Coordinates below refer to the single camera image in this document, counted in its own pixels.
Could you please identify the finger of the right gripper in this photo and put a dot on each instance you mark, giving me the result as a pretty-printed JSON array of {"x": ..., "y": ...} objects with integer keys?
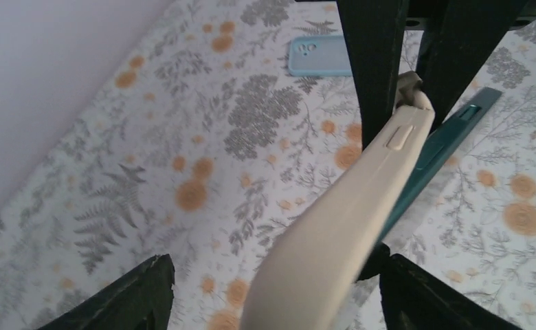
[
  {"x": 458, "y": 39},
  {"x": 373, "y": 32}
]

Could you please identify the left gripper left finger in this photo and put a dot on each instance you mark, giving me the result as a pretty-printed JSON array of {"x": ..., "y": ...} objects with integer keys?
[{"x": 140, "y": 299}]

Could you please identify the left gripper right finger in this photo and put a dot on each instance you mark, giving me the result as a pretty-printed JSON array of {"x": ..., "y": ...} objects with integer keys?
[{"x": 412, "y": 298}]

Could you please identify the light blue phone case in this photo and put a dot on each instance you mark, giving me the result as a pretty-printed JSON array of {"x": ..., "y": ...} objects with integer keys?
[{"x": 319, "y": 55}]

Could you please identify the phone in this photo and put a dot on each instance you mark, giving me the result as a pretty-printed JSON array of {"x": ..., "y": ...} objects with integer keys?
[{"x": 438, "y": 148}]

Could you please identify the cream phone case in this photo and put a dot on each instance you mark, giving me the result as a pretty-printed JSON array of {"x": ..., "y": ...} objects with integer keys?
[{"x": 304, "y": 281}]

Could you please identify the floral patterned mat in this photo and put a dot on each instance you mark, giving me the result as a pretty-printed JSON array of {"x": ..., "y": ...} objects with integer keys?
[{"x": 202, "y": 146}]

